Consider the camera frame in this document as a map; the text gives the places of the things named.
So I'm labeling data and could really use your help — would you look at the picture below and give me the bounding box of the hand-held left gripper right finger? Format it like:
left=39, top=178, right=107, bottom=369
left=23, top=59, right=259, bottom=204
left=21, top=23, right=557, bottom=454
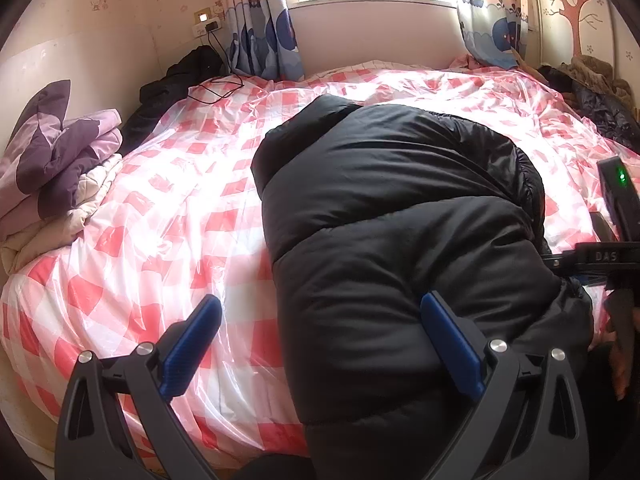
left=420, top=291, right=590, bottom=480

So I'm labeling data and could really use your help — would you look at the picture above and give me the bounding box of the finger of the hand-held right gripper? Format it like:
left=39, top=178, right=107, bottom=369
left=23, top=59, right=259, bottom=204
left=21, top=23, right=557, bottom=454
left=541, top=253, right=577, bottom=277

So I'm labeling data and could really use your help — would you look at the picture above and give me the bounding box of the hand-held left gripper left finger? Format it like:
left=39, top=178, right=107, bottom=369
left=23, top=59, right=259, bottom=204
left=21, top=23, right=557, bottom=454
left=54, top=294, right=223, bottom=480

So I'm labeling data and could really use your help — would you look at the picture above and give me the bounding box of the black puffer jacket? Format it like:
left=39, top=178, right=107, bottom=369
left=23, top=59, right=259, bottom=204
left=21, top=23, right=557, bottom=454
left=250, top=94, right=596, bottom=480

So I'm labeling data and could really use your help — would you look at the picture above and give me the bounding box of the brown and dark clothes pile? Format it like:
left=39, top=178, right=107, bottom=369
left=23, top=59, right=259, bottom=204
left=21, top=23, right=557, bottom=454
left=537, top=55, right=640, bottom=151

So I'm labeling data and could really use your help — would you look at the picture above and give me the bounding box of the black clothes pile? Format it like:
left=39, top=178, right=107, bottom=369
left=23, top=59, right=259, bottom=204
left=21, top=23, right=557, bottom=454
left=120, top=45, right=226, bottom=156

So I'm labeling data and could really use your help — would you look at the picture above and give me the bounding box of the person's right hand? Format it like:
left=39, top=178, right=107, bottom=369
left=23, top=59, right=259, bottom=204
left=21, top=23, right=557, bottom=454
left=607, top=305, right=640, bottom=403

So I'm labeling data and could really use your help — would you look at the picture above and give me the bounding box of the pink checkered bed cover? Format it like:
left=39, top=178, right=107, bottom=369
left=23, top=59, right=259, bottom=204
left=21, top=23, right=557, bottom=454
left=0, top=62, right=631, bottom=466

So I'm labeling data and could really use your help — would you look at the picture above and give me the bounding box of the purple quilt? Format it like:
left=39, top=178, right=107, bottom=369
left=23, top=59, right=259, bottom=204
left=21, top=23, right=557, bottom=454
left=0, top=79, right=123, bottom=233

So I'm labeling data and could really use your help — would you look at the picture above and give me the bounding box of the cartoon print curtain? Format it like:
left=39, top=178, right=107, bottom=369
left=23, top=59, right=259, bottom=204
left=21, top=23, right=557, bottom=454
left=456, top=0, right=531, bottom=71
left=222, top=0, right=306, bottom=81

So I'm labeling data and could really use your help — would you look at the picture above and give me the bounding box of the tree wall sticker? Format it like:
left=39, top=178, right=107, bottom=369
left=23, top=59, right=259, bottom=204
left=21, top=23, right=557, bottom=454
left=542, top=0, right=608, bottom=58

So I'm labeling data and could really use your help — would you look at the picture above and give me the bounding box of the black charging cable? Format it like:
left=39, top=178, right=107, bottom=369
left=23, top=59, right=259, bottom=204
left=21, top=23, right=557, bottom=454
left=187, top=30, right=246, bottom=107

